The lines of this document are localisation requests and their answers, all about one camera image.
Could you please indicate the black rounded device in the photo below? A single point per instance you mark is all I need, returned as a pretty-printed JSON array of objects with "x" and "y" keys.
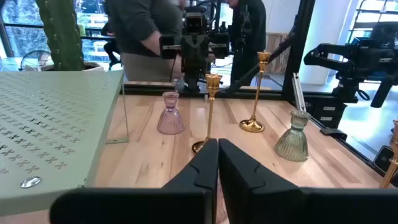
[{"x": 383, "y": 158}]

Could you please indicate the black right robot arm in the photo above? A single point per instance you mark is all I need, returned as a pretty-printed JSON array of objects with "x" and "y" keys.
[{"x": 192, "y": 82}]

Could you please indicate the tall gold candlestick holder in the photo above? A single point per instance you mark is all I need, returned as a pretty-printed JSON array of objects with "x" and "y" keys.
[{"x": 252, "y": 124}]

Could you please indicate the person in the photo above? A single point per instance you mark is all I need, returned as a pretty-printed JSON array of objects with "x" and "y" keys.
[
  {"x": 248, "y": 37},
  {"x": 136, "y": 25}
]

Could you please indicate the green perforated metal table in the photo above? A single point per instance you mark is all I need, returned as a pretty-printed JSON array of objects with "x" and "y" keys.
[{"x": 46, "y": 124}]

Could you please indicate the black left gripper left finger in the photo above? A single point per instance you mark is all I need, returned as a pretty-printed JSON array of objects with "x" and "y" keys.
[{"x": 186, "y": 202}]

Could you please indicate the black neighbouring robot arm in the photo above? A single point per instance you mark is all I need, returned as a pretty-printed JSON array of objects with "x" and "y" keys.
[{"x": 357, "y": 59}]

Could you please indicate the green cactus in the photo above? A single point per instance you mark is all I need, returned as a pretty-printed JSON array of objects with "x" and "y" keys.
[{"x": 60, "y": 34}]

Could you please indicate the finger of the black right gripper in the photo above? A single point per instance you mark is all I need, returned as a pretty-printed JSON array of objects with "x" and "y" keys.
[
  {"x": 188, "y": 49},
  {"x": 202, "y": 49}
]

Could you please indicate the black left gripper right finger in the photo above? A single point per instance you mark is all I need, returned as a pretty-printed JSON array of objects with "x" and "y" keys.
[{"x": 264, "y": 202}]

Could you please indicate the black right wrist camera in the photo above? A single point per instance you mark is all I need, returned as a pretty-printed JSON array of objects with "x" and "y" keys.
[{"x": 195, "y": 23}]

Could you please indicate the pink ribbed glass candle holder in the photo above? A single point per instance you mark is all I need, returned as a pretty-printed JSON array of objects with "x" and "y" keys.
[{"x": 170, "y": 121}]

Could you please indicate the green ribbed glass candle holder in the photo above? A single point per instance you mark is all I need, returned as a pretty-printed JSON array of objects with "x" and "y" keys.
[{"x": 292, "y": 144}]

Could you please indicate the black labelled equipment box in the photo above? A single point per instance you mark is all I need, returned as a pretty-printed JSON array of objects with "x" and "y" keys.
[{"x": 328, "y": 116}]

